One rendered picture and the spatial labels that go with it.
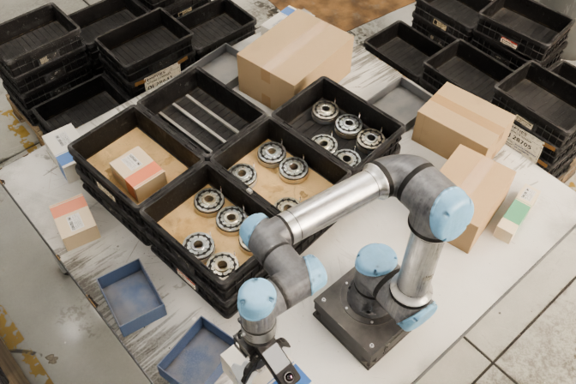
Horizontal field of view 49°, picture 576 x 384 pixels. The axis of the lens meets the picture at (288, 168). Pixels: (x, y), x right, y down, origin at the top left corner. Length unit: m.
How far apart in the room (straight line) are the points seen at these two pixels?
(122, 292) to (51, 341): 0.86
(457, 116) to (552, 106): 0.83
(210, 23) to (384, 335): 2.23
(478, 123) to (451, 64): 1.03
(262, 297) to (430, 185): 0.47
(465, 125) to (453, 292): 0.64
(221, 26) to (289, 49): 1.05
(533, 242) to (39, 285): 2.12
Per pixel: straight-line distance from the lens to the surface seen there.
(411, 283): 1.69
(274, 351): 1.41
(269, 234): 1.35
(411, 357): 2.07
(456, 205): 1.44
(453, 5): 3.91
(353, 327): 1.97
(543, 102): 3.24
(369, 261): 1.82
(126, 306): 2.16
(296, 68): 2.55
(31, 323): 3.07
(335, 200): 1.43
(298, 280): 1.29
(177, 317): 2.12
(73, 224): 2.30
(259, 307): 1.24
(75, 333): 2.98
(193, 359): 2.04
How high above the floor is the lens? 2.56
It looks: 50 degrees down
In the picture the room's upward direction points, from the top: 1 degrees clockwise
